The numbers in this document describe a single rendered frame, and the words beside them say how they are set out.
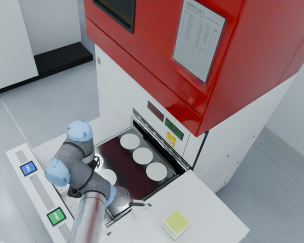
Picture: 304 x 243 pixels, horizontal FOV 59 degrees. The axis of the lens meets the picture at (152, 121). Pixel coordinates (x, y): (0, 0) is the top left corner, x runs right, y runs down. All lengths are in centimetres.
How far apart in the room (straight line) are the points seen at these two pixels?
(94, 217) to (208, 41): 57
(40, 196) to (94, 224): 51
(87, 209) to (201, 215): 55
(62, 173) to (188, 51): 52
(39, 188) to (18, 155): 21
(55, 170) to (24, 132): 193
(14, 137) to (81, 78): 97
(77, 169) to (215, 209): 63
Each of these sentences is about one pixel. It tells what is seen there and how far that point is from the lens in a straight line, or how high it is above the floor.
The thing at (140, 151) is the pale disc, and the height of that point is 90.
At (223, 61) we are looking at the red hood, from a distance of 80.
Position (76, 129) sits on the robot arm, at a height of 137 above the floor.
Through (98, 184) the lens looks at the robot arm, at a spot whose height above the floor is 128.
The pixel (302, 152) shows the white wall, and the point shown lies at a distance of 284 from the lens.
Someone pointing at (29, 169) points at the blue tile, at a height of 96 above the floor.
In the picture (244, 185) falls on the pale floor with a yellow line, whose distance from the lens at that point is 251.
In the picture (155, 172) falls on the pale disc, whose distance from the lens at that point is 130.
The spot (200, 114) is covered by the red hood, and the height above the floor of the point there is 134.
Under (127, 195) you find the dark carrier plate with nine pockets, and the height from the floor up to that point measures 90.
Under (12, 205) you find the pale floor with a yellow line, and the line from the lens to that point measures 234.
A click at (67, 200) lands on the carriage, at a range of 127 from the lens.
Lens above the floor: 201
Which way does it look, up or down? 48 degrees down
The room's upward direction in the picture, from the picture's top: 9 degrees clockwise
